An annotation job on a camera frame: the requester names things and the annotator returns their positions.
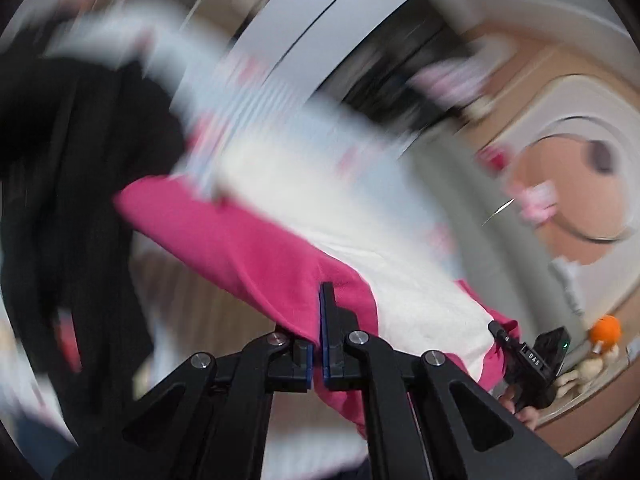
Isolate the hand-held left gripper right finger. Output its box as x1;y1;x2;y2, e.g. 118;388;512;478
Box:
319;282;577;480

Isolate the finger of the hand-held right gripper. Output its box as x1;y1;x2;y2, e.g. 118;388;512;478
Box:
488;321;526;357

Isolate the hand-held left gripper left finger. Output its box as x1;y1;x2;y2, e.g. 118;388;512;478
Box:
52;332;316;480

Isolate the cream and pink sweater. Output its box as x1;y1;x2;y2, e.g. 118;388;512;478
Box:
112;125;521;441

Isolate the person's right hand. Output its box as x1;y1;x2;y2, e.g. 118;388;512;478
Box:
497;390;542;431

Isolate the orange plush toy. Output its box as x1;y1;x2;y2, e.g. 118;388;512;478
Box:
587;315;623;354

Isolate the pink plush toy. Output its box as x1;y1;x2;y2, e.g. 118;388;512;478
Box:
517;182;559;224

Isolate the red plush toy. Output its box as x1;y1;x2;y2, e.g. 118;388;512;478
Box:
477;145;511;176

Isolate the blue checked printed blanket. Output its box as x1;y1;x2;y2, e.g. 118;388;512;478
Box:
45;7;451;201

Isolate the dark glass cabinet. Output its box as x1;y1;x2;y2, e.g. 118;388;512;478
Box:
340;25;481;126

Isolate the black garment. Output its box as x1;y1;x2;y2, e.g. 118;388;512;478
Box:
0;55;187;441

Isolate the white wardrobe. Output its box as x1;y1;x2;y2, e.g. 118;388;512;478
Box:
235;0;436;111

